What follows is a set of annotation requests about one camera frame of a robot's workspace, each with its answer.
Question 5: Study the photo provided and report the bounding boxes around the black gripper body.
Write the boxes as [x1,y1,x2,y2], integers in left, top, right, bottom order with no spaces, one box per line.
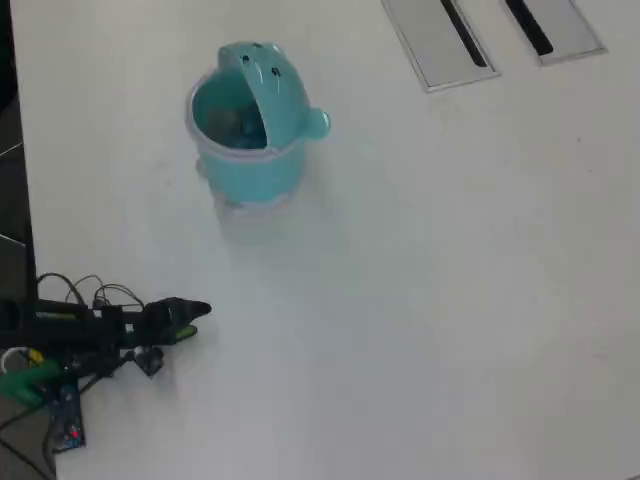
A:
[119,297,176,350]

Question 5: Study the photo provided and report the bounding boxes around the teal animal-shaped bin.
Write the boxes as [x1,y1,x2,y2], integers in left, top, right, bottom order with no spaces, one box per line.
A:
[185,41,332,206]

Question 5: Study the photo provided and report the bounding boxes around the blue circuit board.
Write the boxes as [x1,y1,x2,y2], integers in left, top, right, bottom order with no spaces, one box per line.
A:
[49,379,86,454]

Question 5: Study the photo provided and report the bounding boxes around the green table clamp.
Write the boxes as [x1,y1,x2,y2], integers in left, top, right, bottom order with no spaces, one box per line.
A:
[0,362,64,406]

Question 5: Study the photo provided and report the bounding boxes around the dark blue block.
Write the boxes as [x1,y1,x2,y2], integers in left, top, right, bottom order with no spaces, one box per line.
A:
[239,117,265,147]

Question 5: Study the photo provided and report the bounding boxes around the dull olive block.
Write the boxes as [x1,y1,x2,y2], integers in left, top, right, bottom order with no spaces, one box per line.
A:
[207,107,240,139]

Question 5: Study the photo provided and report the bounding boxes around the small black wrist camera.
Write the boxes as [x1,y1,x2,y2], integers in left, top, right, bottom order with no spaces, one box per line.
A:
[130,344,165,377]

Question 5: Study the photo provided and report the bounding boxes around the thin black servo wire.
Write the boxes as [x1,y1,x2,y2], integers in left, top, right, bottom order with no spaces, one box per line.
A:
[37,272,146,310]

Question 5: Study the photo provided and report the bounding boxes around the white cable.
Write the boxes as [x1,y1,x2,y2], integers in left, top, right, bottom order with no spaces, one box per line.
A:
[0,347,31,376]

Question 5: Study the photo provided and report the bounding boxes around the black power cable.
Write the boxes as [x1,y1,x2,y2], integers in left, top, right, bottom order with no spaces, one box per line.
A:
[0,402,51,436]

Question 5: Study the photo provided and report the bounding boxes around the black camera cable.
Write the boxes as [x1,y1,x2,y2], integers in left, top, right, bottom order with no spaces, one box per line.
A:
[42,424,57,480]

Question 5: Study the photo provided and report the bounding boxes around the silver table cable hatch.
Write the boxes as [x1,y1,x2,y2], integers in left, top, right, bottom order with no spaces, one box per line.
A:
[502,0,609,67]
[380,0,501,94]

